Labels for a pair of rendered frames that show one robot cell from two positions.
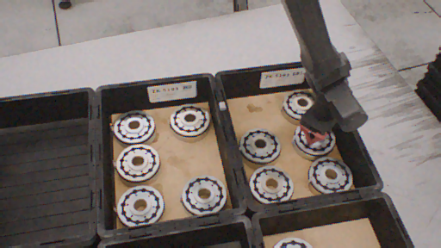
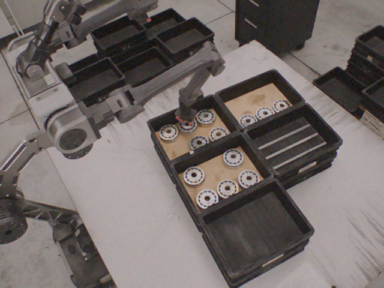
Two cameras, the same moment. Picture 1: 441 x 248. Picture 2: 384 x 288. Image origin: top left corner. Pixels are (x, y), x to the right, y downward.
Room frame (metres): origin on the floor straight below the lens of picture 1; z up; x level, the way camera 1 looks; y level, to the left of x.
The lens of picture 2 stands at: (0.73, 0.94, 2.32)
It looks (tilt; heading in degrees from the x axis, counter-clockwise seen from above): 54 degrees down; 261
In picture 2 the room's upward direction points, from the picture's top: 6 degrees counter-clockwise
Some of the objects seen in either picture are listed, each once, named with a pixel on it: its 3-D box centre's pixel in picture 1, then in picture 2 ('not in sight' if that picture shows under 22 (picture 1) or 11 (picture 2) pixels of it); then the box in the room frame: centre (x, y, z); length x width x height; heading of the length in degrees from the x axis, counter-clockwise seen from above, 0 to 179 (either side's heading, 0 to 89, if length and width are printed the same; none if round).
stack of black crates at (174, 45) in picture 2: not in sight; (186, 56); (0.38, -1.37, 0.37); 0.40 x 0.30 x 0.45; 20
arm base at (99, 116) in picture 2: not in sight; (99, 116); (0.92, 0.11, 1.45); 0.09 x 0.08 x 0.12; 110
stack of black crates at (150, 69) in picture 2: not in sight; (146, 81); (0.76, -1.23, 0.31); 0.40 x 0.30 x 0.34; 20
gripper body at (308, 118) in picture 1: (326, 107); (185, 110); (0.59, -0.24, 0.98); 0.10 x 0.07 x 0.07; 142
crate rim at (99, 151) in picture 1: (164, 145); (221, 171); (0.50, 0.12, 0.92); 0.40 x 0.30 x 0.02; 13
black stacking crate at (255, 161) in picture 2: (165, 158); (221, 176); (0.50, 0.12, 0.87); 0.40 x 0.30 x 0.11; 13
